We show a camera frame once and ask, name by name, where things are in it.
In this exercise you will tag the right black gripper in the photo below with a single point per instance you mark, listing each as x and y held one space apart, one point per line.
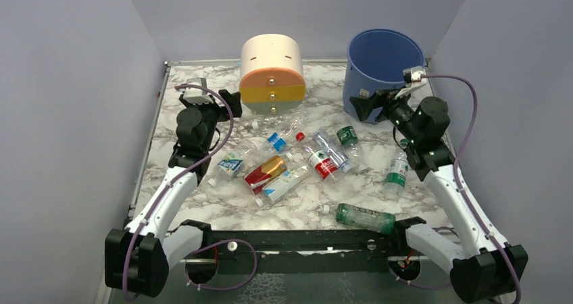
380 103

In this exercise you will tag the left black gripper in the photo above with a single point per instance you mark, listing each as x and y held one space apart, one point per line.
226 103

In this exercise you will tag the dark green label bottle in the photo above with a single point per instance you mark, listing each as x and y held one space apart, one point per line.
352 147

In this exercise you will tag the blue label clear bottle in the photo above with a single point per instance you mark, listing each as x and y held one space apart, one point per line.
279 130

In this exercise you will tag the blue green label bottle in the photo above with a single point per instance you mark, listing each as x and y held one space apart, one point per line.
231 166

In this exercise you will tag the gold red label bottle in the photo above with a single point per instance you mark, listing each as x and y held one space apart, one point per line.
263 174

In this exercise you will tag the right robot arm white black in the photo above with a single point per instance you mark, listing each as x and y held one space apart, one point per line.
483 265

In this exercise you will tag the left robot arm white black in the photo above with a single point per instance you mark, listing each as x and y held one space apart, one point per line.
139 257

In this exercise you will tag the blue plastic bin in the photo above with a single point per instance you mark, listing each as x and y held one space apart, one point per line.
376 59

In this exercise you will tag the clear blue tinted bottle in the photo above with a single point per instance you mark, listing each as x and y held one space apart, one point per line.
337 155

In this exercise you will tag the red nongfu label bottle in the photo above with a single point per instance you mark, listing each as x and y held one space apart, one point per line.
318 159

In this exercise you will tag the green white label bottle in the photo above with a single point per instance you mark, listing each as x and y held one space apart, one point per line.
396 178

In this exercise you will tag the white suntory label bottle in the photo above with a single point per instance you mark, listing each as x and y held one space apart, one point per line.
280 186

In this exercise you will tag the green tinted bottle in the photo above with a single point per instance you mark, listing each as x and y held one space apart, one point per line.
366 219

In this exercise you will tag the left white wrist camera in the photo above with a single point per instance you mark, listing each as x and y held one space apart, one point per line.
196 96

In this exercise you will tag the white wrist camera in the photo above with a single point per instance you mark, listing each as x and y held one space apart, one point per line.
196 96
414 79

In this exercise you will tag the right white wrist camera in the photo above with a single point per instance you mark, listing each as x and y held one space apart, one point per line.
414 79

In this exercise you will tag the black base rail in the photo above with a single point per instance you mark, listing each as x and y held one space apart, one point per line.
242 252

